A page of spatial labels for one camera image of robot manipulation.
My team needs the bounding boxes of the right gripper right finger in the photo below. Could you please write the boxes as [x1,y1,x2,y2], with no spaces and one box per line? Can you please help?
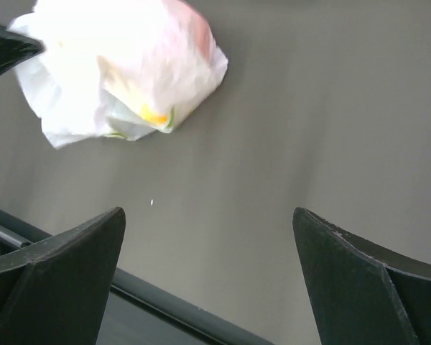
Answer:
[292,208,431,344]

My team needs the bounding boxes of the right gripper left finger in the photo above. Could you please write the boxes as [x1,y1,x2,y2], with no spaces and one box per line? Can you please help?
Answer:
[0,207,126,344]

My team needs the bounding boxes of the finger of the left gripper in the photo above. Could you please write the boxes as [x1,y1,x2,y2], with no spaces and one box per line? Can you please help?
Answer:
[0,25,45,76]

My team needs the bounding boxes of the white plastic bag with fruit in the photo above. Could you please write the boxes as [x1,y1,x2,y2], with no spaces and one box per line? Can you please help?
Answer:
[9,1,228,148]

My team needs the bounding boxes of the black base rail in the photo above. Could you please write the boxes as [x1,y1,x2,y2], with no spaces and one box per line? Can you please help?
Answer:
[0,208,264,344]

